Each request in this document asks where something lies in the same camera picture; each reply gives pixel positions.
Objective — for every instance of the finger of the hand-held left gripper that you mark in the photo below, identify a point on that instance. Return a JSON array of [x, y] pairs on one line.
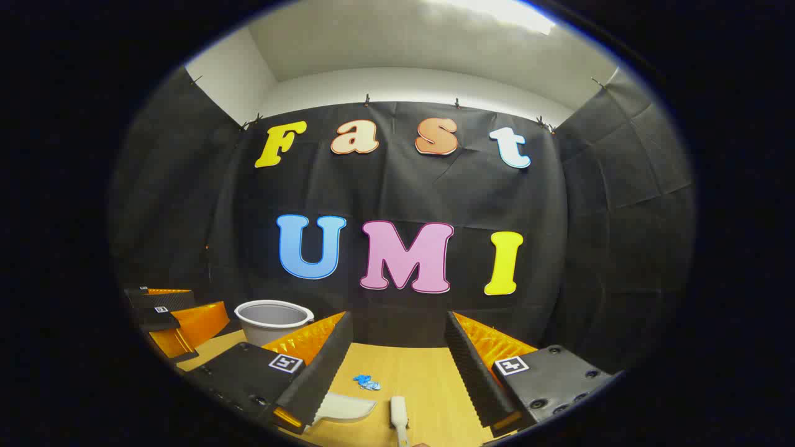
[[158, 300], [155, 318]]

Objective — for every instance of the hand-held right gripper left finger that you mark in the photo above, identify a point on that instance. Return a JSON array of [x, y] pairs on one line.
[[326, 366]]

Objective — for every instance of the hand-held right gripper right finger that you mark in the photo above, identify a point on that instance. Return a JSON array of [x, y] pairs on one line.
[[475, 379]]

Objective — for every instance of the blue paper trash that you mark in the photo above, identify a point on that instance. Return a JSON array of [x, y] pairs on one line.
[[366, 382]]

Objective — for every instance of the light grey dustpan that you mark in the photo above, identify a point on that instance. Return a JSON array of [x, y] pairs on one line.
[[345, 408]]

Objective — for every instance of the light grey garbage bin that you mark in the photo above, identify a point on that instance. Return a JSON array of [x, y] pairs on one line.
[[273, 326]]

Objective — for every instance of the small light grey broom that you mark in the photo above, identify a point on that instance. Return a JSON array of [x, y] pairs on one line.
[[399, 413]]

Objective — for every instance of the wooden desktop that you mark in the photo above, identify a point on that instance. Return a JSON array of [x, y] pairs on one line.
[[422, 379]]

